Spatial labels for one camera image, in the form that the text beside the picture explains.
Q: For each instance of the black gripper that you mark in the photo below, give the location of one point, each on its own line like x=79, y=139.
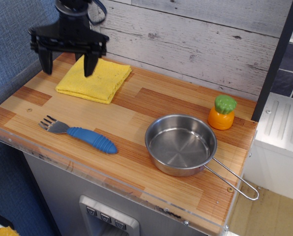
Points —
x=70, y=33

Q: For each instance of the blue handled metal fork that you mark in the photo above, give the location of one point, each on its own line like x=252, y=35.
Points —
x=95, y=139

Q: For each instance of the yellow folded cloth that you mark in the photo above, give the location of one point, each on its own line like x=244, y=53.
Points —
x=99, y=87

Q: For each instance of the orange toy carrot green top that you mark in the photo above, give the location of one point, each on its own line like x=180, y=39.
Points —
x=221, y=116

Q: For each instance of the silver dispenser panel with buttons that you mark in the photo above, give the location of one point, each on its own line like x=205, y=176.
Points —
x=102, y=220

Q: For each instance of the yellow object bottom left corner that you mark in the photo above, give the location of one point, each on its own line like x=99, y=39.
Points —
x=7, y=231

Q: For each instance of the white ribbed cabinet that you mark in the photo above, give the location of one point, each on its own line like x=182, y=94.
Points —
x=270, y=162

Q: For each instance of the dark left shelf post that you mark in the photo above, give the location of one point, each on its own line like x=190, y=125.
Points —
x=78, y=56

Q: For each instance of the dark shelf post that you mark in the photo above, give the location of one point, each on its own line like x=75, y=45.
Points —
x=78, y=56
x=274, y=66

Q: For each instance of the small steel pan wire handle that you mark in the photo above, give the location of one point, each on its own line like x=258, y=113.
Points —
x=182, y=145

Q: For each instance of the dark right shelf post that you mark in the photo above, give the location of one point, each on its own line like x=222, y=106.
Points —
x=274, y=66

